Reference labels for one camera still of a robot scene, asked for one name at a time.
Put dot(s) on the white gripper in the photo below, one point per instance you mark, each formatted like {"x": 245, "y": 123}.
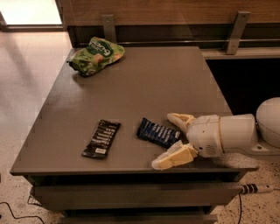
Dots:
{"x": 205, "y": 136}

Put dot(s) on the blue rxbar wrapper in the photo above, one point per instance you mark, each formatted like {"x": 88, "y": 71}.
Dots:
{"x": 157, "y": 134}

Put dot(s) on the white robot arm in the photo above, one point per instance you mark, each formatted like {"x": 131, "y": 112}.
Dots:
{"x": 255, "y": 135}

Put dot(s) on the black rxbar wrapper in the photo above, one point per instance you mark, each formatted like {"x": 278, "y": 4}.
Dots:
{"x": 101, "y": 140}

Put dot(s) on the green rice chip bag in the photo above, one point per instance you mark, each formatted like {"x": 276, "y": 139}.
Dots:
{"x": 98, "y": 54}

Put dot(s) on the grey upper drawer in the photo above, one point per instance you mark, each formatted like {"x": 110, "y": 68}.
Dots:
{"x": 77, "y": 197}

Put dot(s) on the grey drawer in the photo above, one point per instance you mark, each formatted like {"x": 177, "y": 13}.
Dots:
{"x": 154, "y": 219}
{"x": 77, "y": 197}

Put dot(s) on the striped power plug connector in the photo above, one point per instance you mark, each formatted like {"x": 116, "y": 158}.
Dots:
{"x": 254, "y": 188}

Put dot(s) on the grey lower drawer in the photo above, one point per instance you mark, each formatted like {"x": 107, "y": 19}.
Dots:
{"x": 154, "y": 219}

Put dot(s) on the horizontal metal rail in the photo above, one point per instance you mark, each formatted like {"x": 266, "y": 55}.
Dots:
{"x": 211, "y": 43}

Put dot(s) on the right metal wall bracket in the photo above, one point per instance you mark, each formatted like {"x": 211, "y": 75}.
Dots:
{"x": 234, "y": 38}

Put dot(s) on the metal wall bracket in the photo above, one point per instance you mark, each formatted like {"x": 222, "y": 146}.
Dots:
{"x": 234, "y": 38}
{"x": 109, "y": 28}

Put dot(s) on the left metal wall bracket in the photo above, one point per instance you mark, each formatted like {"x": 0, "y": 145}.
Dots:
{"x": 109, "y": 28}

